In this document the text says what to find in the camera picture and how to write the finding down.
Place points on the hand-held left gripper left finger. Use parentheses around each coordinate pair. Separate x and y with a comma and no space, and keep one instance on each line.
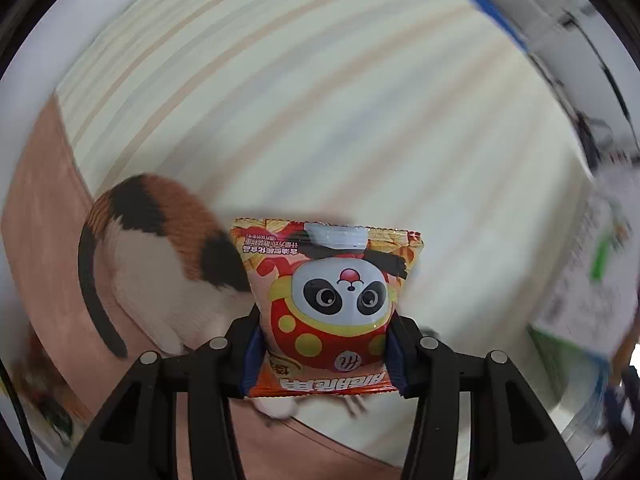
(248,360)

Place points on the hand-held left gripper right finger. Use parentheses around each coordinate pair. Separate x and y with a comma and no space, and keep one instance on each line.
(395,360)

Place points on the orange panda snack packet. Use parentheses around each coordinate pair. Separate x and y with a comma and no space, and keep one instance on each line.
(330,300)

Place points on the green white box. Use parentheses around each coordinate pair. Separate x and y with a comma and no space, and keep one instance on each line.
(585,280)

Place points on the striped cat print cloth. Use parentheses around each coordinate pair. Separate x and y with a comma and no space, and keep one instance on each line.
(310,125)

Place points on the blue strip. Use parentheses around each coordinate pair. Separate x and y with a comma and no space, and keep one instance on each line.
(475,5)

